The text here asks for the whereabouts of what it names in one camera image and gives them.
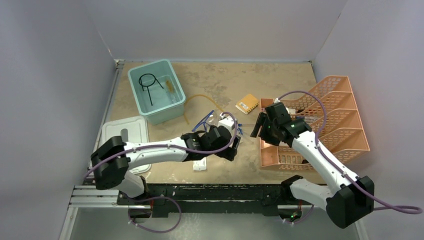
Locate bristle test tube brush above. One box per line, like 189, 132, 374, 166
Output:
165, 79, 176, 103

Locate black metal tripod ring stand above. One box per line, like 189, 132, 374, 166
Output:
138, 73, 164, 106

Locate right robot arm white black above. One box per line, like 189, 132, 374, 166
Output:
250, 102, 375, 229

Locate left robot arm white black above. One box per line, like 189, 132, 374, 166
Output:
89, 125, 241, 205

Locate blue safety glasses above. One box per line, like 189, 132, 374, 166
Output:
191, 110, 220, 133

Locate blue capped pipette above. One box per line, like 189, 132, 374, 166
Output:
237, 123, 255, 128

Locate white sachet packet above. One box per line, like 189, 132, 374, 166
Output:
192, 157, 207, 171

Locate yellow spiral notebook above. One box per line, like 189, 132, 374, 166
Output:
235, 93, 260, 115

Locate tan rubber tubing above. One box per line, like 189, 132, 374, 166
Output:
182, 94, 226, 125

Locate orange plastic file organizer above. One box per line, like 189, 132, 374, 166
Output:
260, 75, 370, 171

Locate teal plastic bin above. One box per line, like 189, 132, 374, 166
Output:
127, 59, 186, 125

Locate white plastic bin lid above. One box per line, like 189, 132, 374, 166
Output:
100, 115, 153, 176

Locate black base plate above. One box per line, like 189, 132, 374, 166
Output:
117, 183, 311, 218

